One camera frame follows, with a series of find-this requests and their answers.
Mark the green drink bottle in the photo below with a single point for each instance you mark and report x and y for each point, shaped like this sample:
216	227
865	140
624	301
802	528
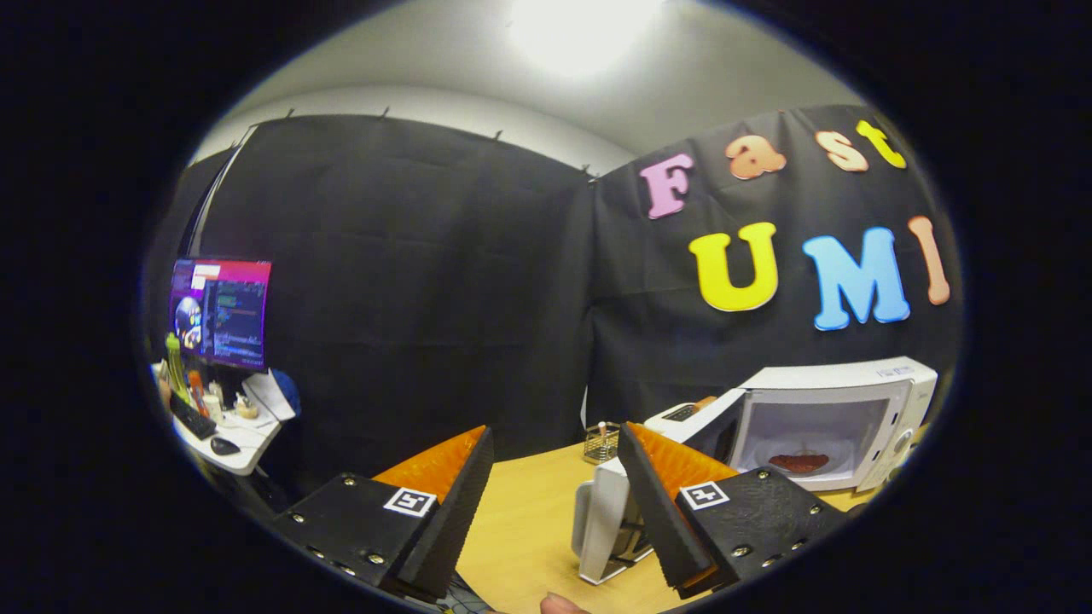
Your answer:
176	367

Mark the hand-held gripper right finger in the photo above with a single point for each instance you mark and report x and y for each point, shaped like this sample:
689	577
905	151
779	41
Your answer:
657	507

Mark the orange drink bottle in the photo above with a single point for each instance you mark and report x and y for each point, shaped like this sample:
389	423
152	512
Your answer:
197	392

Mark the white paper sheet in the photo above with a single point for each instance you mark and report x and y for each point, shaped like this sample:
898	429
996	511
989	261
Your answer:
269	394

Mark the white office desk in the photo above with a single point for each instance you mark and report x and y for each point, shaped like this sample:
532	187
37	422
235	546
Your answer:
252	442

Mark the computer monitor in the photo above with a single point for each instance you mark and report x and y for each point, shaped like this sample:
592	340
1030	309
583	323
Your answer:
230	315

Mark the bright ceiling light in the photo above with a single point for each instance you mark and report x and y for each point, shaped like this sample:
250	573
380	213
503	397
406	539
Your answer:
580	34

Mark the red-brown meat piece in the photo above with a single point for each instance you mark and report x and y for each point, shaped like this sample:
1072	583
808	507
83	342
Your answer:
798	463

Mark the cream pop-up toaster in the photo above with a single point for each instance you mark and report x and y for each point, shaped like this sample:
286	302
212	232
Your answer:
674	415

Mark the black keyboard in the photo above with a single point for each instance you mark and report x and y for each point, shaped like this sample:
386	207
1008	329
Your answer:
192	418

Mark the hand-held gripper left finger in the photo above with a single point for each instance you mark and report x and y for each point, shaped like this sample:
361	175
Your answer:
456	512

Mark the black computer mouse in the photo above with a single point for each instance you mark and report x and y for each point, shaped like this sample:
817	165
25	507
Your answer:
225	446

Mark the white toaster oven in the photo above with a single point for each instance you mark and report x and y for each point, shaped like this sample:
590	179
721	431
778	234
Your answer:
853	379

